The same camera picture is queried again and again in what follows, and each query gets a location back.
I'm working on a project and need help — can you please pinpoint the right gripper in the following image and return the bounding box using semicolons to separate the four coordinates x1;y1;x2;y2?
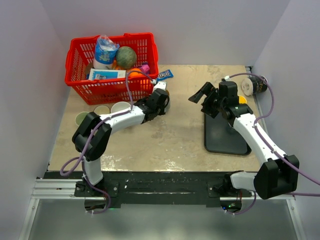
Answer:
189;82;226;119

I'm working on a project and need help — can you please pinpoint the yellow mug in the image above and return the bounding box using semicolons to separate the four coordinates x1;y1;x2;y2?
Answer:
238;95;247;104

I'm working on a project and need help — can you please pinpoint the dark red mug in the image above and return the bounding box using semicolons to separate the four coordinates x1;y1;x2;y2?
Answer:
110;101;131;114

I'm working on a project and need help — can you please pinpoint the cream white mug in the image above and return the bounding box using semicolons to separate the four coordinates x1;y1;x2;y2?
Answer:
93;105;111;116

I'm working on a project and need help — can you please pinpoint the green mug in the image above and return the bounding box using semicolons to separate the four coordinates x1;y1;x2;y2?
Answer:
75;111;89;126

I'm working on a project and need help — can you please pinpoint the blue mug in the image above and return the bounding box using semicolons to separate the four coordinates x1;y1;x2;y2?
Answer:
164;90;171;113

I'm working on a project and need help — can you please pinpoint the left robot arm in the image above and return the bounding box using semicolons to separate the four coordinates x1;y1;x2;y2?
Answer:
72;88;170;196

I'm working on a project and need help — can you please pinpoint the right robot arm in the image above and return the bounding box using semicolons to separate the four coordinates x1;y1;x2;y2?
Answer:
188;81;300;200

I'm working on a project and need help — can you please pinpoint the blue candy packet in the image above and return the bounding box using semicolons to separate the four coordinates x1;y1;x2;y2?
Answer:
156;69;174;83

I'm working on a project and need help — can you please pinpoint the pink purple toy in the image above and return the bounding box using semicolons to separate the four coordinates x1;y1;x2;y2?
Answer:
138;63;150;74

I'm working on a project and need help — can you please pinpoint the orange fruit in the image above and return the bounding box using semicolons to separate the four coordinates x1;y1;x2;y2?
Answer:
129;68;143;78

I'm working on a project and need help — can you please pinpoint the black white paper cup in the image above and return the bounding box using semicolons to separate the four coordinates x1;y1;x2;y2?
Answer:
241;75;268;96

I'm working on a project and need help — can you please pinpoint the black tray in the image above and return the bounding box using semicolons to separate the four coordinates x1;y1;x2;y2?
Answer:
204;114;252;156

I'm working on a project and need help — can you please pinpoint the green melon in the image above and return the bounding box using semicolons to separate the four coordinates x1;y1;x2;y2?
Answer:
115;46;137;70

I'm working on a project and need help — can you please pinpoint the red plastic basket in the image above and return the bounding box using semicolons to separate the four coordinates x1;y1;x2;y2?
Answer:
64;32;159;105

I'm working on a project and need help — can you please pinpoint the blue white box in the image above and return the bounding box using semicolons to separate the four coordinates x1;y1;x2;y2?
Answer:
88;68;126;81

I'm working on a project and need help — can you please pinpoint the blue white plastic bag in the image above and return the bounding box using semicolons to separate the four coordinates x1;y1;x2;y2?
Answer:
93;35;120;70

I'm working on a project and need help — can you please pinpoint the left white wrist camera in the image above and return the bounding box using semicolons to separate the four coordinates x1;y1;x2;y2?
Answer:
151;79;167;92

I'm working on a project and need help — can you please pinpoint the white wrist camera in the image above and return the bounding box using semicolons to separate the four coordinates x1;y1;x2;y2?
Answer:
221;75;230;82
151;79;167;92

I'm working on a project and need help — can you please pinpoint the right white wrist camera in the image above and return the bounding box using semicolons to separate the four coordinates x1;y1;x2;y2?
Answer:
221;75;230;82

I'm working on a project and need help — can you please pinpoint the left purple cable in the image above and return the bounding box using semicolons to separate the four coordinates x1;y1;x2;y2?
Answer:
59;71;157;177

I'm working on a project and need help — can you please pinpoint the purple cable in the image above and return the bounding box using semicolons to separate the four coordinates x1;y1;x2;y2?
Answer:
224;72;320;197
59;71;157;177

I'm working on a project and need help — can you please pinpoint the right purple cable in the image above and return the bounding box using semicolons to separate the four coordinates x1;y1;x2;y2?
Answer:
224;72;320;197

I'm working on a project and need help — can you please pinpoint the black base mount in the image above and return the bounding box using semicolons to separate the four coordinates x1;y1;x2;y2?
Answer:
73;171;253;210

